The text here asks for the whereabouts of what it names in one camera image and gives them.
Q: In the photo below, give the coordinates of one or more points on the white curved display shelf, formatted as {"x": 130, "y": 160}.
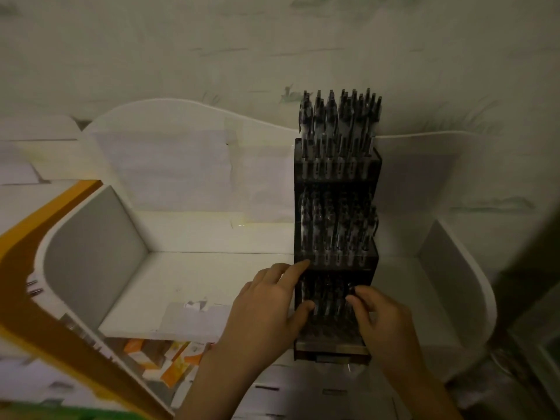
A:
{"x": 197, "y": 240}

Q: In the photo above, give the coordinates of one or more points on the white cartons with black slots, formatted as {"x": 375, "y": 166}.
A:
{"x": 302, "y": 393}

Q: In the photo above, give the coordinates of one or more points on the person's right forearm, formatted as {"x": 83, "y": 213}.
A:
{"x": 422, "y": 395}

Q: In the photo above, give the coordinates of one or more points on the black tiered pen rack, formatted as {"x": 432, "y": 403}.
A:
{"x": 334, "y": 262}

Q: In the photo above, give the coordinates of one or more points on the white taped paper sheet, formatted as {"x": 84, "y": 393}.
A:
{"x": 183, "y": 170}

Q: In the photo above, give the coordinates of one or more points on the bunch of black pens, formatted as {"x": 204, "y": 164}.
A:
{"x": 339, "y": 126}
{"x": 326, "y": 301}
{"x": 337, "y": 227}

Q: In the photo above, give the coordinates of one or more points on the person's left middle finger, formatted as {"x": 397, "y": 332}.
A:
{"x": 276, "y": 272}

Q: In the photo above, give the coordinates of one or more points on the person's right thumb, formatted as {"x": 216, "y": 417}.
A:
{"x": 356, "y": 308}

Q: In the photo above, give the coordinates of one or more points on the person's left forearm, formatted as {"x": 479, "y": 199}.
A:
{"x": 218, "y": 389}

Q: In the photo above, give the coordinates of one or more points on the person's left thumb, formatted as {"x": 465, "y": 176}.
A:
{"x": 302, "y": 314}

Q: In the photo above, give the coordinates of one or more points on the person's left little finger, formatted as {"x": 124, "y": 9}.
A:
{"x": 246, "y": 287}

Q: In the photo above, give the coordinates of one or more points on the pile of orange white boxes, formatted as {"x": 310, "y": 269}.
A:
{"x": 168, "y": 363}

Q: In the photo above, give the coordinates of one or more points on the orange and brown cardboard panel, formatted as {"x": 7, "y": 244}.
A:
{"x": 26, "y": 310}

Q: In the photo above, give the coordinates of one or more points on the person's left hand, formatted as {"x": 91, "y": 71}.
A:
{"x": 258, "y": 319}

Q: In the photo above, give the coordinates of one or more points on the person's right hand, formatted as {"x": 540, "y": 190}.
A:
{"x": 389, "y": 332}

